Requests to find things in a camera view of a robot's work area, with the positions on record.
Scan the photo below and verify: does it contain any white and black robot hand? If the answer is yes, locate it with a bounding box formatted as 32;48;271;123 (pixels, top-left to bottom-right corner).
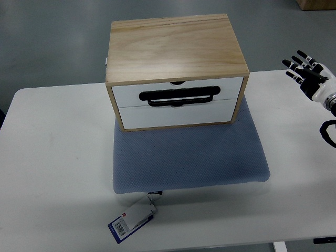
282;50;335;105

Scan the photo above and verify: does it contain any white drawer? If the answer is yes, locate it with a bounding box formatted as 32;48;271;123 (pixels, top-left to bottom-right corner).
112;77;243;108
119;99;236;129

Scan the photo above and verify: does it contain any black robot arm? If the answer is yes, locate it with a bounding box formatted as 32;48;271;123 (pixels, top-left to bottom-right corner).
323;92;336;117

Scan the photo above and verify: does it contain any light wood drawer cabinet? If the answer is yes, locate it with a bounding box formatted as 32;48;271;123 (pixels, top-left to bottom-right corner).
106;14;249;132

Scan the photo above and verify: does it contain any cardboard box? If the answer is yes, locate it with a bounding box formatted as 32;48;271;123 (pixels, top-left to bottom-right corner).
296;0;335;11

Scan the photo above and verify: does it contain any black table control panel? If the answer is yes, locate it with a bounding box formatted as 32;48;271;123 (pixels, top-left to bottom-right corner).
313;236;336;245

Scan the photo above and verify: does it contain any white table leg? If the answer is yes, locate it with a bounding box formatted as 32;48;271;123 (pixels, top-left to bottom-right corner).
272;241;288;252

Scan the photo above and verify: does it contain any blue grey foam cushion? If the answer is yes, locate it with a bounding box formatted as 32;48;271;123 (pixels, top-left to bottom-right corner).
112;100;270;194

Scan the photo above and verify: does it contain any white and blue product tag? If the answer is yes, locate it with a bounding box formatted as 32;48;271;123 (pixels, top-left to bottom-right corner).
108;196;156;244

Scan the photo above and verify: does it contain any black looped cable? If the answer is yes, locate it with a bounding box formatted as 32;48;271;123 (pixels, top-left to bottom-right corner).
319;120;336;148

